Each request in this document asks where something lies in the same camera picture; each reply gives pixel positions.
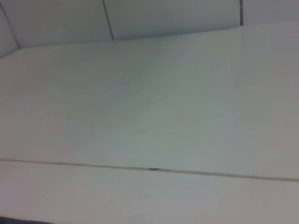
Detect blue denim shorts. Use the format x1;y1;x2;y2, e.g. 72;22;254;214
0;217;56;224

